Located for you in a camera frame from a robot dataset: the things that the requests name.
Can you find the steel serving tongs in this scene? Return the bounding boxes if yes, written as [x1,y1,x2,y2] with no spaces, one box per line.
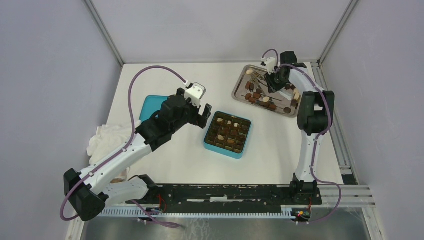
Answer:
[247,71,301,105]

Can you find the white cloth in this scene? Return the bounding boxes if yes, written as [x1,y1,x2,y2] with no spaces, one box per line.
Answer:
[86,124,133,165]

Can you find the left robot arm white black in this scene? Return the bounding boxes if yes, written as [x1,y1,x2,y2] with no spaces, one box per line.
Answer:
[63,94,212,222]

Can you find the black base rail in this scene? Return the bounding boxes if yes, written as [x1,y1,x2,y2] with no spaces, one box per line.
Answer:
[137,183,323,214]

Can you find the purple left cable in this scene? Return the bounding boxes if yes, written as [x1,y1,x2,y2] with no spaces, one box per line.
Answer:
[59,65,190,229]

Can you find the teal chocolate box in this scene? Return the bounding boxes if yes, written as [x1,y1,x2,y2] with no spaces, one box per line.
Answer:
[203,111,252,160]

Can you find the steel tray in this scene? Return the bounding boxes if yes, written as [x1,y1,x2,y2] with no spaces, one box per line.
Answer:
[231,65,301,118]

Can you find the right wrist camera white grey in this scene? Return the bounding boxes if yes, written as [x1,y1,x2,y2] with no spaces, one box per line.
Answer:
[261,57,278,75]

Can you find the wrist camera white grey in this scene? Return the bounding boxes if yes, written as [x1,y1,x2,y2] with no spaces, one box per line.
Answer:
[183,82,207,109]
[261,57,278,75]

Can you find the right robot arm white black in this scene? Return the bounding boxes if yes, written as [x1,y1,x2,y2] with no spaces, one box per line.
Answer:
[261,51,335,204]

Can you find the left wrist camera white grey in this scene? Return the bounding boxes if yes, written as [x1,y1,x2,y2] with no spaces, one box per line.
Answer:
[183,82,207,109]

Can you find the teal box lid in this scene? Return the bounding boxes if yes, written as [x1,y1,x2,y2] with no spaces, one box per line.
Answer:
[139,95,168,122]

